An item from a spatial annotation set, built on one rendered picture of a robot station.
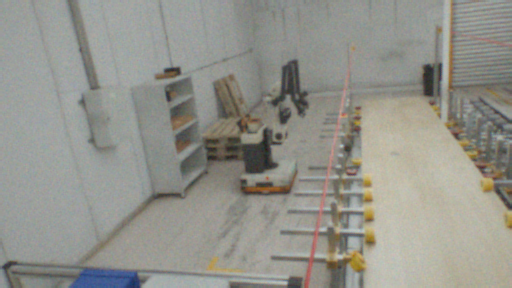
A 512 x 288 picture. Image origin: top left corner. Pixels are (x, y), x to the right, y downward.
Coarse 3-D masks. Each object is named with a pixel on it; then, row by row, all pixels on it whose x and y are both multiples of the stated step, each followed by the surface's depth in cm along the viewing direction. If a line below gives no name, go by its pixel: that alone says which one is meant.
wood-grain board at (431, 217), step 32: (384, 128) 405; (416, 128) 391; (384, 160) 319; (416, 160) 311; (448, 160) 303; (384, 192) 264; (416, 192) 258; (448, 192) 253; (480, 192) 248; (384, 224) 225; (416, 224) 221; (448, 224) 217; (480, 224) 213; (384, 256) 196; (416, 256) 193; (448, 256) 190; (480, 256) 187
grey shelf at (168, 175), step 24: (144, 96) 485; (192, 96) 559; (144, 120) 496; (168, 120) 487; (192, 120) 559; (144, 144) 509; (168, 144) 498; (192, 144) 578; (168, 168) 510; (192, 168) 589; (168, 192) 522
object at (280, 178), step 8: (280, 160) 532; (288, 160) 528; (272, 168) 509; (280, 168) 503; (288, 168) 500; (296, 168) 533; (240, 176) 499; (248, 176) 495; (256, 176) 492; (264, 176) 489; (272, 176) 486; (280, 176) 483; (288, 176) 482; (296, 176) 525; (248, 184) 497; (256, 184) 494; (264, 184) 491; (272, 184) 488; (280, 184) 485; (288, 184) 484
